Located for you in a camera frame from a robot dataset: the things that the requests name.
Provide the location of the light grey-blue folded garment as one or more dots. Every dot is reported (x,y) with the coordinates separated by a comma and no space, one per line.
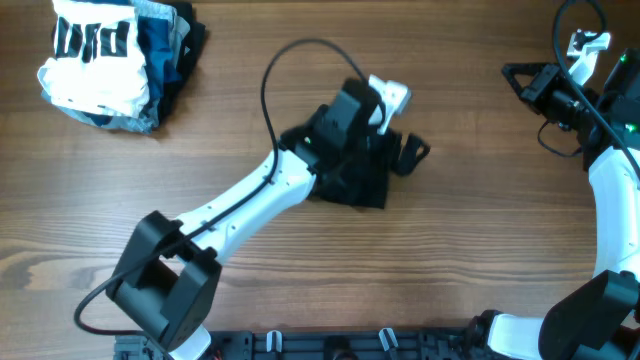
(113,61)

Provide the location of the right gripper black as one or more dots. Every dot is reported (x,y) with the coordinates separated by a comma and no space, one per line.
(536,84)

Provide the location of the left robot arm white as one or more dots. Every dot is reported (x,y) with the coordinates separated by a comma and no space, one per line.
(167,277)

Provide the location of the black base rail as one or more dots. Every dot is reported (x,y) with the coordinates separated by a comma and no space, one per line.
(424,344)

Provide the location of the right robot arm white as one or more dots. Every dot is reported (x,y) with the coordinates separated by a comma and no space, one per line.
(588,323)

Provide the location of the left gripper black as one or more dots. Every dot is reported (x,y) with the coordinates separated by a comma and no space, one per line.
(384,159)

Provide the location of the black folded garment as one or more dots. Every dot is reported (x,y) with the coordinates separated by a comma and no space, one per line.
(189,50)

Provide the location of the black polo shirt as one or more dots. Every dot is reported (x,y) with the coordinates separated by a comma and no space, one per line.
(356,193)

